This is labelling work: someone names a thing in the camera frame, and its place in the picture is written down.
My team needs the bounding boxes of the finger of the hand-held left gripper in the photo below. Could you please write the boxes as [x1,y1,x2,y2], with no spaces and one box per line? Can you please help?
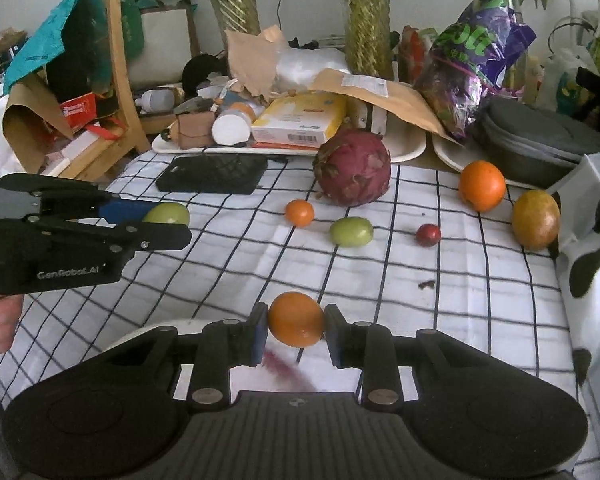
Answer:
[0,174,153,225]
[27,215,193,261]

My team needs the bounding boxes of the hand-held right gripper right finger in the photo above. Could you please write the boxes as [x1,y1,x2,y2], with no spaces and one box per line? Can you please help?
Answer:
[324,304,531,407]

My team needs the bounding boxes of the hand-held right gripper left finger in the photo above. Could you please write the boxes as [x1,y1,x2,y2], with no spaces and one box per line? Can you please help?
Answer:
[62,302,269,407]

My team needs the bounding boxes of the green round fruit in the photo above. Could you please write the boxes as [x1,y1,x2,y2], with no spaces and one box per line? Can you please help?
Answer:
[329,216,374,247]
[142,202,191,227]

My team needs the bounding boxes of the yellow-orange mandarin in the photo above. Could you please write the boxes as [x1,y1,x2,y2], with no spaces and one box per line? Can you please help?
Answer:
[267,291,326,348]

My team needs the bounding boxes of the white floral plate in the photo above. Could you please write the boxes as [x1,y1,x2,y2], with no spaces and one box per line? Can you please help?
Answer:
[97,317,366,396]

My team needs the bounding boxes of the small orange tangerine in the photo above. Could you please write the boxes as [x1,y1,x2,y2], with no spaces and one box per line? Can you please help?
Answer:
[285,199,315,227]

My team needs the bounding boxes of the small red fruit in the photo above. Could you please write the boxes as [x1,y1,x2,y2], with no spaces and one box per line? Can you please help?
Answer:
[415,224,442,248]

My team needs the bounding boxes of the red dragon fruit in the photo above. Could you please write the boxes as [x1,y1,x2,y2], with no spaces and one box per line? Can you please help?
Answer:
[312,128,392,207]

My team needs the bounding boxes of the large orange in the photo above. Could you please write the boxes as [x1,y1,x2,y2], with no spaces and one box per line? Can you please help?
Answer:
[458,160,507,212]

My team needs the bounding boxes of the yellow-brown round fruit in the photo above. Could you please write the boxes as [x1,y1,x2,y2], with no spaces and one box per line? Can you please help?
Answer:
[511,189,561,251]

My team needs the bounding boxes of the person's left hand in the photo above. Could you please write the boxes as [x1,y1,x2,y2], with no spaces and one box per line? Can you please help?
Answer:
[0,295,24,359]

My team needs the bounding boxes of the black white checked sheet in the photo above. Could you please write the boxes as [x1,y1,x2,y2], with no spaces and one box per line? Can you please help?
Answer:
[0,149,598,466]

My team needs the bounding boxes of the red box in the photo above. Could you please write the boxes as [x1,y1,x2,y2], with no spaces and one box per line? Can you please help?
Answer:
[57,92,98,131]

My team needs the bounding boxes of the small cardboard box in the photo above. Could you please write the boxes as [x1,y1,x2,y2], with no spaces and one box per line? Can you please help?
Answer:
[175,110,216,150]

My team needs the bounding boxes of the white bottle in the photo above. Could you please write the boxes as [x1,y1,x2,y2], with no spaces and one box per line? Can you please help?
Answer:
[134,88,177,114]

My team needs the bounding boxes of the brown paper bag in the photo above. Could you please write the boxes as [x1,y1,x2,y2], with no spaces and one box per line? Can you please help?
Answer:
[2,72,76,173]

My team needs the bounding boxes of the white jar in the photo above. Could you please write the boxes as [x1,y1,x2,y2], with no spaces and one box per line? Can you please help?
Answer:
[211,110,253,147]

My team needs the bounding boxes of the wooden chair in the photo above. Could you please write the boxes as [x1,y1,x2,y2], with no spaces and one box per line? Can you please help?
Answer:
[40,0,151,183]

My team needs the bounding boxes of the black round object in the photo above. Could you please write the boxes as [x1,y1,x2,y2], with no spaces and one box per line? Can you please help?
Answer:
[181,54,228,96]

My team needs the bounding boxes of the white canvas bag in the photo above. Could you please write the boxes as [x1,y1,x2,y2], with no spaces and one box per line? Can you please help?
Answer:
[125,2,201,88]

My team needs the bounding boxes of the teal plastic bag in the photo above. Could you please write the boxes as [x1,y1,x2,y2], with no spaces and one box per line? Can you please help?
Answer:
[2,0,88,96]

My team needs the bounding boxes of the green bag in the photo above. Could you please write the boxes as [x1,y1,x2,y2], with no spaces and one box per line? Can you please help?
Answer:
[117,0,146,61]

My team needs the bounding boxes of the yellow white box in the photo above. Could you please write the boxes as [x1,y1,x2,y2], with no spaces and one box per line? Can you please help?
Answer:
[250,94,348,145]

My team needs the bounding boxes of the crumpled brown paper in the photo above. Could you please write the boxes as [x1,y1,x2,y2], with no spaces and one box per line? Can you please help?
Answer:
[224,26,288,103]

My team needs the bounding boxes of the white tray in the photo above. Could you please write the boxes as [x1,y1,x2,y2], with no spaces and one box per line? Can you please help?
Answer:
[151,120,427,163]
[431,135,551,191]

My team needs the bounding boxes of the clear plastic bag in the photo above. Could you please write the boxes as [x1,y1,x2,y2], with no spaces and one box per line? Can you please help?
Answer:
[275,47,353,93]

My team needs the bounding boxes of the glass vase with stems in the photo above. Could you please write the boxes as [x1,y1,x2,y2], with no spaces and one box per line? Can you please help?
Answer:
[200,0,261,51]
[332,0,393,78]

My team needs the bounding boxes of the brown padded envelope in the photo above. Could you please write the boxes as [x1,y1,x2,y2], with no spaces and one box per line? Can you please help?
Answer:
[307,67,456,143]

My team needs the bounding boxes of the gray zip case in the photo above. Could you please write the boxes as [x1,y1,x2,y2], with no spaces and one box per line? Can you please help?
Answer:
[472,95,600,183]

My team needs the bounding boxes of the cow print blanket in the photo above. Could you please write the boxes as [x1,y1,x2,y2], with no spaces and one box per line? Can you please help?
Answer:
[545,152,600,480]

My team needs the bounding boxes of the purple snack bag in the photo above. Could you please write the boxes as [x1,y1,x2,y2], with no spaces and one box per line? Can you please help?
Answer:
[412,0,538,143]

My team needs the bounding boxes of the white plastic bag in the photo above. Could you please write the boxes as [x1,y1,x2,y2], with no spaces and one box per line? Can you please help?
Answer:
[535,45,598,113]

